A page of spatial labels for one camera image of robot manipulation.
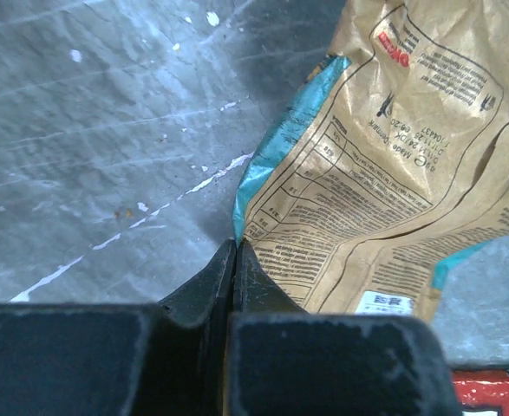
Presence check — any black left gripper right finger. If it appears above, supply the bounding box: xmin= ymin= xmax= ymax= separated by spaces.
xmin=226 ymin=242 xmax=461 ymax=415

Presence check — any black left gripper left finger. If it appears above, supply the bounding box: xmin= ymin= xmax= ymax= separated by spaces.
xmin=0 ymin=240 xmax=236 ymax=415

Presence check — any tan paper chips bag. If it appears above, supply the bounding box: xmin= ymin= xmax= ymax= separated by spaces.
xmin=233 ymin=1 xmax=509 ymax=320

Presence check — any red chips bag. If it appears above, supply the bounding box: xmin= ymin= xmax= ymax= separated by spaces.
xmin=454 ymin=369 xmax=509 ymax=416

